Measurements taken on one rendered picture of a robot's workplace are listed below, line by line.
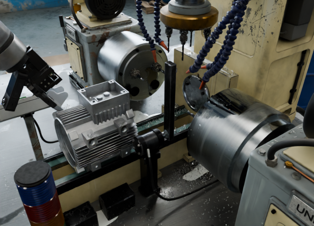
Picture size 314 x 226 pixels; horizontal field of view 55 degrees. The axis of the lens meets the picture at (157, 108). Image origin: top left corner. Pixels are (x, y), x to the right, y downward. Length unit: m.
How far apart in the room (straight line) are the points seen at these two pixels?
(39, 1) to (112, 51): 5.37
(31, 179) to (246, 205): 0.48
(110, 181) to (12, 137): 0.54
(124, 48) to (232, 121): 0.57
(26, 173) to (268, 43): 0.78
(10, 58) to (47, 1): 5.78
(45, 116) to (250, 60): 0.92
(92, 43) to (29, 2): 5.25
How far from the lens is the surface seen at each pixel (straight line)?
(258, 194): 0.73
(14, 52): 0.80
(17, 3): 6.53
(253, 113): 0.79
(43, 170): 0.56
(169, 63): 0.81
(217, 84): 1.04
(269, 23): 1.01
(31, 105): 1.06
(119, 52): 1.18
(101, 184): 1.00
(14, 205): 1.11
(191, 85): 1.14
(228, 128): 0.78
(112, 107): 0.88
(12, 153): 1.31
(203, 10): 0.93
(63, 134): 1.01
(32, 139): 1.14
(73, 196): 0.98
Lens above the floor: 1.59
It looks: 33 degrees down
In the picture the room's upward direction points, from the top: straight up
